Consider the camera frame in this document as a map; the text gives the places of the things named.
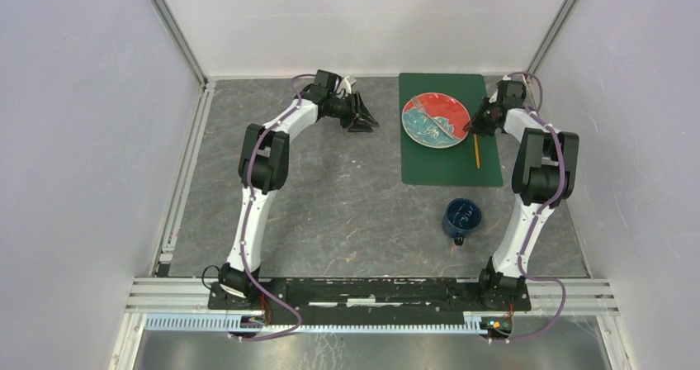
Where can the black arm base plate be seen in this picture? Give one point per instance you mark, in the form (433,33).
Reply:
(370,301)

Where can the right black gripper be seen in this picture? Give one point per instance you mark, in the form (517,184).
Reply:
(475,124)

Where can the red teal floral plate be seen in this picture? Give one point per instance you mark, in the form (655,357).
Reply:
(449,111)

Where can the blue slotted cable duct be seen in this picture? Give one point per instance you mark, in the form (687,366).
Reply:
(253,324)

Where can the dark blue mug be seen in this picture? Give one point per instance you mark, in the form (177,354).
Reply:
(461,217)

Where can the yellow pencil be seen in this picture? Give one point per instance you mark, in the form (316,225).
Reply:
(477,151)

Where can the silver metal fork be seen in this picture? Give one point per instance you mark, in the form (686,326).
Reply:
(419,106)

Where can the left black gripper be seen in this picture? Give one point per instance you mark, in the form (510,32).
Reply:
(352,112)

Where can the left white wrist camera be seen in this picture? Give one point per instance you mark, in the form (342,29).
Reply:
(345,86)

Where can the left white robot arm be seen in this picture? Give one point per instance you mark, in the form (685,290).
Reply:
(264,166)

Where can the aluminium frame rail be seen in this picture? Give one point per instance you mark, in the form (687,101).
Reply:
(584,296)

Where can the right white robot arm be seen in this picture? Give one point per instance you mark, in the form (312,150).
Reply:
(543,176)

